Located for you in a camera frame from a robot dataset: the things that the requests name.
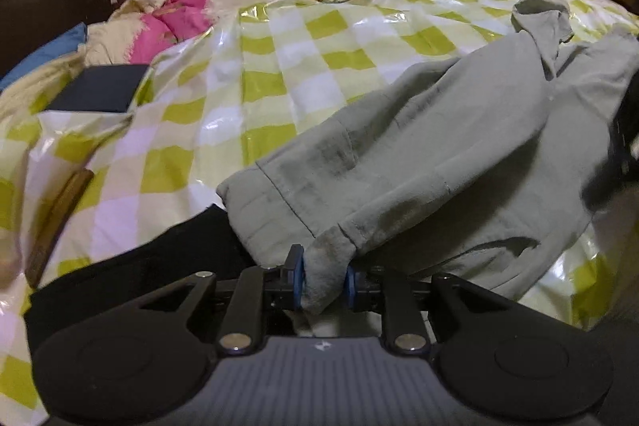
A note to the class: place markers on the pink and cream quilt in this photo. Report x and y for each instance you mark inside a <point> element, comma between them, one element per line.
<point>164,21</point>

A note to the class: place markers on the dark brown headboard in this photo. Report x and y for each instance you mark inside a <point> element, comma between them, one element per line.
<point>40,2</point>

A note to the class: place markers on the blue pillow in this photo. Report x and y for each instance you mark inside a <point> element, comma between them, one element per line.
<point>47,51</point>

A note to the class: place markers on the green checked plastic bedcover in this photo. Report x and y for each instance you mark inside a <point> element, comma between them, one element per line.
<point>299,56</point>

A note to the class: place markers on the black cloth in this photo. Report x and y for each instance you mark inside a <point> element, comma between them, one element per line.
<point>164,256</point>

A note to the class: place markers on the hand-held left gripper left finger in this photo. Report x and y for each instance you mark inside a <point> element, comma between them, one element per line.
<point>298,279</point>

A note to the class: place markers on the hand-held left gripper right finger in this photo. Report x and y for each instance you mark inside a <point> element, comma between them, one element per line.
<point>350,289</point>

